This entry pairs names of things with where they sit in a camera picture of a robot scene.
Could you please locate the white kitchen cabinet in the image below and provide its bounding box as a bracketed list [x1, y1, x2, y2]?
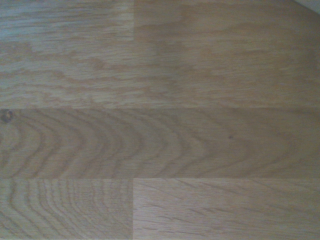
[292, 0, 320, 13]

